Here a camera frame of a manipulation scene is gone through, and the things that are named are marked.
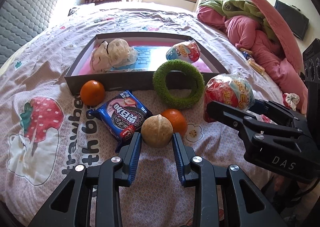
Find red surprise egg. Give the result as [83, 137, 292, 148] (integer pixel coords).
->
[203, 74, 255, 123]

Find orange tangerine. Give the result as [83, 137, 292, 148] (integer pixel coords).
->
[161, 109, 188, 137]
[80, 80, 105, 106]

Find beige walnut ball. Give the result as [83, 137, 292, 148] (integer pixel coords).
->
[141, 114, 173, 148]

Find blue cookie packet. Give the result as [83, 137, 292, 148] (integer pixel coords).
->
[88, 90, 152, 153]

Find green fuzzy ring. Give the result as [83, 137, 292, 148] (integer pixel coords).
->
[152, 59, 206, 110]

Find small floral cloth ball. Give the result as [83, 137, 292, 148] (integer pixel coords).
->
[283, 93, 300, 111]

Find yellow snack packet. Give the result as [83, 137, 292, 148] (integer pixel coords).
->
[248, 58, 265, 75]

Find blue snack wrapper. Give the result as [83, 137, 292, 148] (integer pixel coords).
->
[240, 48, 253, 59]

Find pink pillow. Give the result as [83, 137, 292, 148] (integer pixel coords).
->
[251, 0, 304, 73]

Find pink crumpled duvet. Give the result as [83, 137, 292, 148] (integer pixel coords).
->
[197, 6, 308, 115]

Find strawberry print bed sheet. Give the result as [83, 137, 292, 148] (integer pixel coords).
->
[1, 3, 282, 226]

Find blue white surprise egg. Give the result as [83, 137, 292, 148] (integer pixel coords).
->
[166, 40, 201, 64]

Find green blanket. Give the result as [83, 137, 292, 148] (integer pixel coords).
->
[196, 0, 278, 42]

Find dark cardboard tray pink inside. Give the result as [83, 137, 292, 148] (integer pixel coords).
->
[65, 32, 229, 95]

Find grey quilted headboard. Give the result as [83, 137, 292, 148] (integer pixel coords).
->
[1, 0, 82, 65]

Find black wall television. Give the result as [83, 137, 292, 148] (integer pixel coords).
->
[274, 0, 309, 40]

